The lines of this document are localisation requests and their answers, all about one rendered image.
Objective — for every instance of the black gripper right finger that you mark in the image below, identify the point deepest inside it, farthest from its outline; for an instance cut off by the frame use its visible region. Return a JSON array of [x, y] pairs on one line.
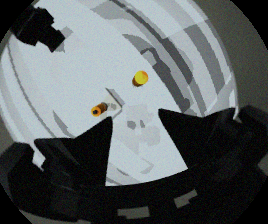
[[191, 133]]

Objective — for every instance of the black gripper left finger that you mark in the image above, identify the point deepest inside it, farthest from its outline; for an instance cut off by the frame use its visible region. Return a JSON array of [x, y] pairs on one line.
[[89, 151]]

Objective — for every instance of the white square block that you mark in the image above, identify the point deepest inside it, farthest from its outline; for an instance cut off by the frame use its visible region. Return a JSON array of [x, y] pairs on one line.
[[112, 104]]

